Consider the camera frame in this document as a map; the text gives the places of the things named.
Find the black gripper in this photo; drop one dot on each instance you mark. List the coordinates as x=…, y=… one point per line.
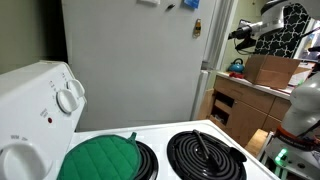
x=246, y=31

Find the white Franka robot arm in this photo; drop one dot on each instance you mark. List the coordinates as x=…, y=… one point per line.
x=303, y=100

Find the white fridge main door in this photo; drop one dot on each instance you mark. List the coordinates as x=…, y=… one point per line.
x=201, y=96

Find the white fridge body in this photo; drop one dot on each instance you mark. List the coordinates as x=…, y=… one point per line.
x=133, y=66

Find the light wooden table top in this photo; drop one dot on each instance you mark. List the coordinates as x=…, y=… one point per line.
x=256, y=141

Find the blue kettle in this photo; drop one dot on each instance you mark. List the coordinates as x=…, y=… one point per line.
x=236, y=66

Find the gold bottle opener magnet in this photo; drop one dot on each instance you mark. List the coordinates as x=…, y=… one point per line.
x=197, y=28

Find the red cloth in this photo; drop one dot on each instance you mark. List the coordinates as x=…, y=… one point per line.
x=236, y=75

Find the black white patterned curtain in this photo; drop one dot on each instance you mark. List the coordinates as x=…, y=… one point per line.
x=283, y=40

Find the brown cardboard box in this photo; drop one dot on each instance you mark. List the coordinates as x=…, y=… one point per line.
x=271, y=71

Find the blue rectangular magnet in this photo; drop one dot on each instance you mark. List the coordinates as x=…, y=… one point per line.
x=191, y=3

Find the small dark clip magnet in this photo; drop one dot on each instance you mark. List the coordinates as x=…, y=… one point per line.
x=170, y=6

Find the white paper sheet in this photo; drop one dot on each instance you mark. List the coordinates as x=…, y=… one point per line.
x=300, y=78

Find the wooden kitchen cabinet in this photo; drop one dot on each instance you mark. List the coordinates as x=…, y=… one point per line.
x=246, y=113

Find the white magnet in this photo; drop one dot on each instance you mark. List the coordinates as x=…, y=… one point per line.
x=148, y=1

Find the black spatula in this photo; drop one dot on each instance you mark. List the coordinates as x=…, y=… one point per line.
x=206, y=150

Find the black coil burner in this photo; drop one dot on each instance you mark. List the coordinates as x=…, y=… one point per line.
x=186, y=163
x=149, y=163

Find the white stove knob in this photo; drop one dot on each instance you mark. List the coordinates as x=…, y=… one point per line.
x=77, y=87
x=23, y=161
x=66, y=100

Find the green quilted pot holder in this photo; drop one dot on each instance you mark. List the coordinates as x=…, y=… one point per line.
x=100, y=156

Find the white electric stove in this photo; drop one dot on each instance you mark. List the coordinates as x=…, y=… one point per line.
x=26, y=100

